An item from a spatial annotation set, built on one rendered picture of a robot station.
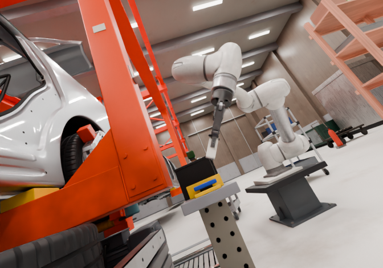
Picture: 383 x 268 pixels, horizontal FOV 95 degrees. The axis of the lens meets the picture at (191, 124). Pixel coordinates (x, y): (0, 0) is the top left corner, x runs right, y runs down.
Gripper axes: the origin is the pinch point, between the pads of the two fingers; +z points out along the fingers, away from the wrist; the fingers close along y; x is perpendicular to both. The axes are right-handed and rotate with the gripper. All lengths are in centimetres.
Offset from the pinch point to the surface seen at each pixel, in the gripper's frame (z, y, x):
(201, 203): 16.7, -4.5, 0.1
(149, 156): 5.7, 15.6, 24.3
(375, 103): -157, 189, -226
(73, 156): 13, 44, 78
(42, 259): 31.5, -19.3, 27.2
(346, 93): -422, 540, -454
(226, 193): 12.6, -4.5, -6.1
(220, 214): 19.5, 9.0, -7.0
